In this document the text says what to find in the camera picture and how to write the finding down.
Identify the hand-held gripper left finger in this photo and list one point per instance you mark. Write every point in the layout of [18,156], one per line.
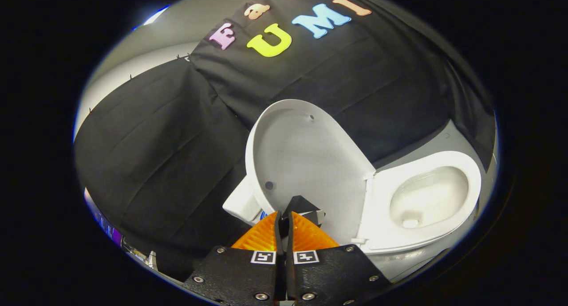
[278,235]

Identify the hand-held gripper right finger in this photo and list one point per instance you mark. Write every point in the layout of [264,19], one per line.
[290,235]

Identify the black lid pull tab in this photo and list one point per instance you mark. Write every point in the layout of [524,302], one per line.
[306,208]

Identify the white toilet lid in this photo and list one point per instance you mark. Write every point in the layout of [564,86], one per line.
[306,155]

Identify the white toilet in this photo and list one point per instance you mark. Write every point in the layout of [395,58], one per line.
[242,204]

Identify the white toilet seat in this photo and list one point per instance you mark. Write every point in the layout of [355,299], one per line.
[381,195]

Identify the black backdrop cloth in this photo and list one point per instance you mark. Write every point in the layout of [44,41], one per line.
[177,142]

